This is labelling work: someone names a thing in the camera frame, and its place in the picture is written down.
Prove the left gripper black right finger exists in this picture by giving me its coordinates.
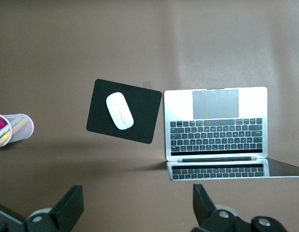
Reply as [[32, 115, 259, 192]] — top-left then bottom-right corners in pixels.
[[191, 183, 288, 232]]

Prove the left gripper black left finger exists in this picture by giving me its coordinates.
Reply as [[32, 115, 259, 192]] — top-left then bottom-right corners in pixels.
[[25, 185, 84, 232]]

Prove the silver laptop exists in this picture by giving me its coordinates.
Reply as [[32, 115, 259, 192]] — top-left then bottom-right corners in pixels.
[[163, 86, 299, 181]]

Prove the yellow marker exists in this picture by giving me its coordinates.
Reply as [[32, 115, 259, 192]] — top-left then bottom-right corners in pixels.
[[0, 117, 28, 148]]

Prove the white marker with black cap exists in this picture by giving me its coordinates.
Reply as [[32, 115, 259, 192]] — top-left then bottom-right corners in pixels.
[[0, 125, 10, 143]]

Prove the pink mesh pen cup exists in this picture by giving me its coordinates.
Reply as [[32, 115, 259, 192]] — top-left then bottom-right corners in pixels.
[[0, 113, 34, 151]]

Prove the white computer mouse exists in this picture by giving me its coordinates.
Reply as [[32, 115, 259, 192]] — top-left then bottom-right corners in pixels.
[[105, 92, 135, 131]]

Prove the black mouse pad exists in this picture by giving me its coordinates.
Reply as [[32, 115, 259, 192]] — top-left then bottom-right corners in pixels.
[[85, 78, 162, 145]]

